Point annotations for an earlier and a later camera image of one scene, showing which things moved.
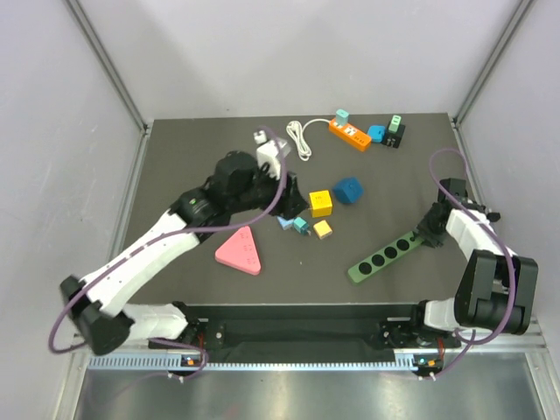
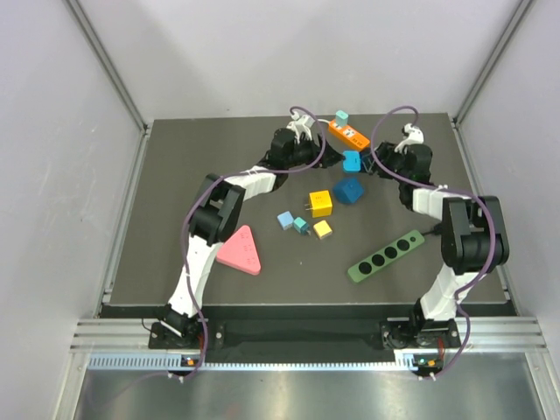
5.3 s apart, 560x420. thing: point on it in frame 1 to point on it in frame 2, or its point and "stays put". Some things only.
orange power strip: x=351 y=134 stays put
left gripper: x=290 y=203 to x=329 y=157
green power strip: x=384 y=256 stays put
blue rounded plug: x=377 y=133 to x=352 y=161
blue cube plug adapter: x=349 y=190 stays put
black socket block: x=394 y=139 to x=367 y=161
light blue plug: x=285 y=225 stays put
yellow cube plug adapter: x=321 y=204 stays put
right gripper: x=422 y=230 to x=385 y=152
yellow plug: x=322 y=229 stays put
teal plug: x=301 y=225 stays put
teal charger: x=342 y=117 stays put
